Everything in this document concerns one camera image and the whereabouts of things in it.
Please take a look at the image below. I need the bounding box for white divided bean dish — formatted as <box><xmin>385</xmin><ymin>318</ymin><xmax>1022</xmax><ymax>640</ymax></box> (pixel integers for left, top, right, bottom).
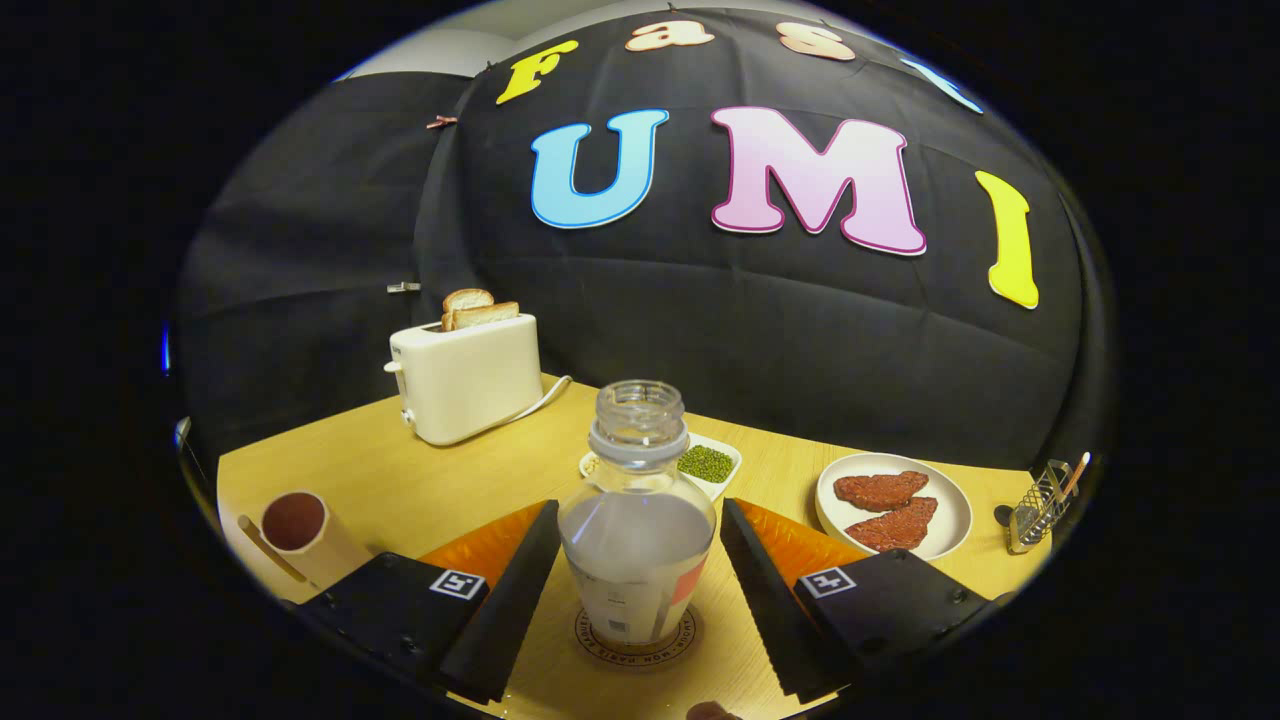
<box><xmin>579</xmin><ymin>432</ymin><xmax>743</xmax><ymax>501</ymax></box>

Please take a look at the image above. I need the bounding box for white toaster cable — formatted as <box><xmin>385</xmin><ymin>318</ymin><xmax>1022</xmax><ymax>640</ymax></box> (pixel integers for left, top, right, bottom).
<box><xmin>470</xmin><ymin>375</ymin><xmax>573</xmax><ymax>433</ymax></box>

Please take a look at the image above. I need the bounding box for clear plastic juice bottle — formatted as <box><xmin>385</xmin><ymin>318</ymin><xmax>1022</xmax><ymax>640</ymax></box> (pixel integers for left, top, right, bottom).
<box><xmin>557</xmin><ymin>379</ymin><xmax>718</xmax><ymax>646</ymax></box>

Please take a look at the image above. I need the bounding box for white toaster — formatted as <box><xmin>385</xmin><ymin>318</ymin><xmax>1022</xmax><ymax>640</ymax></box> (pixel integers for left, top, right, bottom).
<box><xmin>384</xmin><ymin>313</ymin><xmax>544</xmax><ymax>447</ymax></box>

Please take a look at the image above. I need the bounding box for metal wire holder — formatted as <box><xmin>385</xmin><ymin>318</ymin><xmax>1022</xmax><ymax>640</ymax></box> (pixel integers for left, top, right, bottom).
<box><xmin>1007</xmin><ymin>452</ymin><xmax>1091</xmax><ymax>555</ymax></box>

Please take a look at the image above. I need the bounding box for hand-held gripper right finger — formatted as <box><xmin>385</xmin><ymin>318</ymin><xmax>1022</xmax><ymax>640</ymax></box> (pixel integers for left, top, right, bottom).
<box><xmin>720</xmin><ymin>497</ymin><xmax>1013</xmax><ymax>706</ymax></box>

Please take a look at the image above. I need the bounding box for white round plate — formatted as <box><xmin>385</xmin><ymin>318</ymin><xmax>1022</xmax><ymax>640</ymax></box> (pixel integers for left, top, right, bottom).
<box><xmin>815</xmin><ymin>452</ymin><xmax>974</xmax><ymax>561</ymax></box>

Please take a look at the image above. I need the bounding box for black backdrop cloth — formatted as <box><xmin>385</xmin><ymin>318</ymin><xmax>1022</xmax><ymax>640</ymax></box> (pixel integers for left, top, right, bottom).
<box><xmin>175</xmin><ymin>8</ymin><xmax>1113</xmax><ymax>471</ymax></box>

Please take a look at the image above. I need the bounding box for wooden table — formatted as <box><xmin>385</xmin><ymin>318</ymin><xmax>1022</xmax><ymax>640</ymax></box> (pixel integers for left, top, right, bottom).
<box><xmin>215</xmin><ymin>373</ymin><xmax>1053</xmax><ymax>720</ymax></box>

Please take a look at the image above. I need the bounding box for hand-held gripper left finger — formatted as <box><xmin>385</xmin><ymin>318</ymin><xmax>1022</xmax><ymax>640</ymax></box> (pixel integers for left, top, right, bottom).
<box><xmin>293</xmin><ymin>498</ymin><xmax>563</xmax><ymax>706</ymax></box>

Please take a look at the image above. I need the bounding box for beige cup with wooden handle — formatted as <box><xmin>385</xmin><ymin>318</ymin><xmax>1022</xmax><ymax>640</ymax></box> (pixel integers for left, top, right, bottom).
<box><xmin>236</xmin><ymin>490</ymin><xmax>373</xmax><ymax>601</ymax></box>

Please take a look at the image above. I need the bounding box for round wooden coaster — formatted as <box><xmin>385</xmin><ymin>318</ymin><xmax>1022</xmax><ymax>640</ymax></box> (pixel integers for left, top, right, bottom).
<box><xmin>574</xmin><ymin>600</ymin><xmax>705</xmax><ymax>671</ymax></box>

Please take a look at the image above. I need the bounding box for toast slice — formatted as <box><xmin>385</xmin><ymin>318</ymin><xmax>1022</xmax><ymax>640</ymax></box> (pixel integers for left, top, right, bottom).
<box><xmin>450</xmin><ymin>301</ymin><xmax>521</xmax><ymax>332</ymax></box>
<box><xmin>442</xmin><ymin>288</ymin><xmax>496</xmax><ymax>331</ymax></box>

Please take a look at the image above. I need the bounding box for red meat patty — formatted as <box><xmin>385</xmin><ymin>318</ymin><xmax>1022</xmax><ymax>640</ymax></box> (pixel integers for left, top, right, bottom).
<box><xmin>845</xmin><ymin>496</ymin><xmax>939</xmax><ymax>553</ymax></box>
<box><xmin>833</xmin><ymin>470</ymin><xmax>930</xmax><ymax>513</ymax></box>

